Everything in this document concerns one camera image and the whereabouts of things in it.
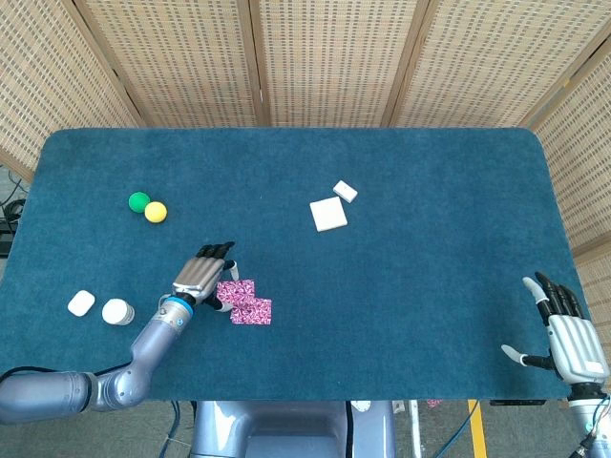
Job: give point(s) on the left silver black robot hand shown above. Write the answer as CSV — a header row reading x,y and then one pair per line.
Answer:
x,y
198,276

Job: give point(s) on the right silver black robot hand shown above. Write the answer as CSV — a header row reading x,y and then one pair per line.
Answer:
x,y
575,343

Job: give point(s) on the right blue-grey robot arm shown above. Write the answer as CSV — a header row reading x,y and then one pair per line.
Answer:
x,y
592,420

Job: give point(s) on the yellow foam ball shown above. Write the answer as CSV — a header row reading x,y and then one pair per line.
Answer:
x,y
156,212

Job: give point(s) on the black bar under table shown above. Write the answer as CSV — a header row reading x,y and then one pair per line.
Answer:
x,y
518,402

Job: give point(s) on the white round jar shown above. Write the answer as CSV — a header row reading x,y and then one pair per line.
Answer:
x,y
117,311

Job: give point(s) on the green foam ball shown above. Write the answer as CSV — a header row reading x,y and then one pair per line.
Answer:
x,y
137,201

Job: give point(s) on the white rounded case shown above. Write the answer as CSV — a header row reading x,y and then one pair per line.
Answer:
x,y
81,303

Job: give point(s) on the yellow floor tape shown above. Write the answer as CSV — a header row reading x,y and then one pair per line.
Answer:
x,y
477,429

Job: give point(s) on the pale yellow sticky note pad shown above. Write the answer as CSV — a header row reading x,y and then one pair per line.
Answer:
x,y
328,214

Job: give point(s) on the small white box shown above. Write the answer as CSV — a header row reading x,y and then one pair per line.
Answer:
x,y
345,191

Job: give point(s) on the blue-grey robot torso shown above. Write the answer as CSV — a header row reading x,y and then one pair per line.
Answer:
x,y
286,429

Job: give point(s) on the blue carpet table cover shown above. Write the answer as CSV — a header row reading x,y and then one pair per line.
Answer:
x,y
382,296

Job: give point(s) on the black power strip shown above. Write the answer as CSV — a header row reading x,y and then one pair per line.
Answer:
x,y
6,238

